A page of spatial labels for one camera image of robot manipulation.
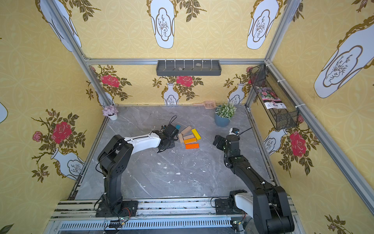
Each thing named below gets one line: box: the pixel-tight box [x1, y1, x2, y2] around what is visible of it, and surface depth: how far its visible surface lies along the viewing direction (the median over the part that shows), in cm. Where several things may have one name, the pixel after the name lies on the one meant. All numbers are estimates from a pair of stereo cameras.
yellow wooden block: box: [191, 128, 202, 141], surface depth 105 cm
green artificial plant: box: [215, 101, 238, 121], surface depth 99 cm
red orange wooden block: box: [185, 143, 200, 150], surface depth 100 cm
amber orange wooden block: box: [183, 137, 198, 145], surface depth 102 cm
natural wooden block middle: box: [182, 134, 195, 140], surface depth 103 cm
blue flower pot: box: [214, 113, 231, 128], surface depth 108 cm
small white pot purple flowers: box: [102, 104, 119, 121], surface depth 107 cm
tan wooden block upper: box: [181, 125, 192, 137], surface depth 106 cm
